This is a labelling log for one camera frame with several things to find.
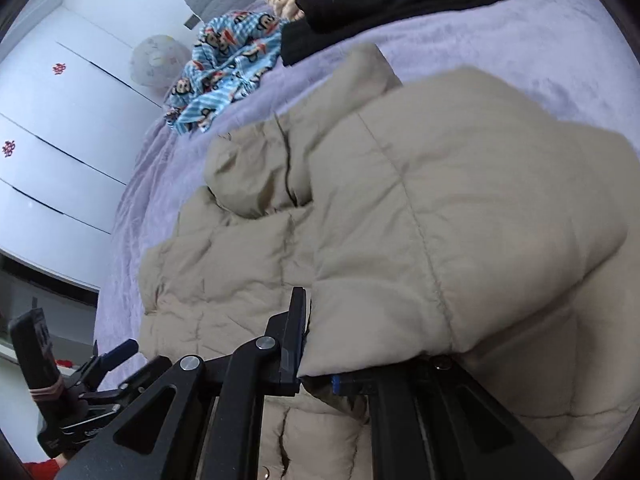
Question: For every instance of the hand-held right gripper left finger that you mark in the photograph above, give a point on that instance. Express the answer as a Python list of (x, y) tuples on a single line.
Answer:
[(290, 355)]

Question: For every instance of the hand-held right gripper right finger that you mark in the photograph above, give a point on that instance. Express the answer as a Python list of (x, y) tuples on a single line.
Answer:
[(338, 385)]

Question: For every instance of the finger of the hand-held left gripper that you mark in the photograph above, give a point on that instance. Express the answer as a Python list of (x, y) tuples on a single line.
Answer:
[(117, 352), (150, 372)]

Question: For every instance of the beige puffer jacket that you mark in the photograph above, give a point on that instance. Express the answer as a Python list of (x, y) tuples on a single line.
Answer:
[(450, 185)]

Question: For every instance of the person's left forearm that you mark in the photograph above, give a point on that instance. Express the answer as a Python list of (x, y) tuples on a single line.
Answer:
[(42, 471)]

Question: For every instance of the white wardrobe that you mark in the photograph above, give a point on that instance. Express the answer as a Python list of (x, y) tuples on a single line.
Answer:
[(50, 110)]

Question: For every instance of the blue monkey print pajamas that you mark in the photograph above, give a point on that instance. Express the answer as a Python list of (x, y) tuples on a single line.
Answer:
[(225, 70)]

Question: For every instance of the white round cushion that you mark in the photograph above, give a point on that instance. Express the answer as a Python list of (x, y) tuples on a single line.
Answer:
[(157, 62)]

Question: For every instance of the purple fleece blanket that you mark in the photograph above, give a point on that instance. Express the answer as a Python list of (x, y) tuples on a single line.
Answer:
[(500, 25)]

